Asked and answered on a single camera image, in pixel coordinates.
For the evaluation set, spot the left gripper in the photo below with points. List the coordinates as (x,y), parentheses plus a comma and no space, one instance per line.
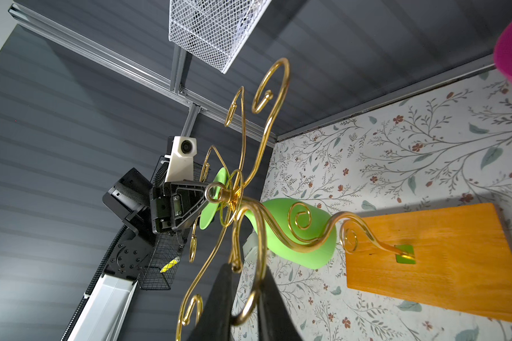
(176,205)

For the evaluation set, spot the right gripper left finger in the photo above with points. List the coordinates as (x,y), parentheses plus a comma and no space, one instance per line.
(214,324)

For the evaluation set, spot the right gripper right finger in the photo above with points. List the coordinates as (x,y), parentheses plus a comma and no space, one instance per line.
(274,322)

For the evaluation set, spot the green wine glass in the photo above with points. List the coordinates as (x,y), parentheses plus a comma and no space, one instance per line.
(291,229)

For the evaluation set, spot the gold wire glass rack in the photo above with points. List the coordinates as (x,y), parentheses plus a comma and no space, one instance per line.
(455,258)

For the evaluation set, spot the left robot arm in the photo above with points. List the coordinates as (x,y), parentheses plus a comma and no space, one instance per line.
(104,306)

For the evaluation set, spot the floral table mat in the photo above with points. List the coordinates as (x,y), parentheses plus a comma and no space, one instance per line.
(445,148)

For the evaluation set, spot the black wire basket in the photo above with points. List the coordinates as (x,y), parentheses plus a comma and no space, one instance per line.
(168,247)

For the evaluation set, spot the white wire mesh basket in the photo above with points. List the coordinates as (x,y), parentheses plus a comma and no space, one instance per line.
(214,31)

